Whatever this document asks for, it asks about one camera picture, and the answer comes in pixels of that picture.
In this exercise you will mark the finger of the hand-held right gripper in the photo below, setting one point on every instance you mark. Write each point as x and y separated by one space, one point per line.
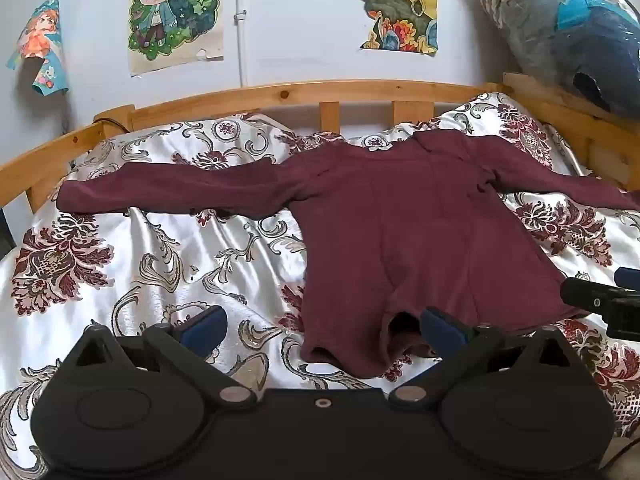
590 296
628 277

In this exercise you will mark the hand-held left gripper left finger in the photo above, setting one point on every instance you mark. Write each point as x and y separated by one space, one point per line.
206 331

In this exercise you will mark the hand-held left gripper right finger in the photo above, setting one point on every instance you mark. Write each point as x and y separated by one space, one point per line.
441 331

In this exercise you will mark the maroon long-sleeve sweater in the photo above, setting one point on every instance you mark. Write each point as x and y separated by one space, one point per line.
400 220

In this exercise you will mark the floral satin bedspread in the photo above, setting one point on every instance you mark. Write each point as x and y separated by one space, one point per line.
150 260

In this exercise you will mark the plastic-wrapped bedding bundle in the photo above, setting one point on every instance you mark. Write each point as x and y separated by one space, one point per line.
565 25

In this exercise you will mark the wooden bed frame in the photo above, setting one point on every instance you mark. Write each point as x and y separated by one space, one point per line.
280 94

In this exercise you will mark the white wall pipe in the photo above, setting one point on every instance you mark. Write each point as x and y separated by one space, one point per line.
242 25

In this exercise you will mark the blond cartoon figure wall poster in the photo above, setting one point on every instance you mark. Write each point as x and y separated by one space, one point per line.
172 15

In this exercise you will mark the landscape wall poster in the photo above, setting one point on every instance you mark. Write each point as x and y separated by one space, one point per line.
395 5

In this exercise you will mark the orange-haired cartoon figure wall poster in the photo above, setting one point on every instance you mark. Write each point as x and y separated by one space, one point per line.
42 45

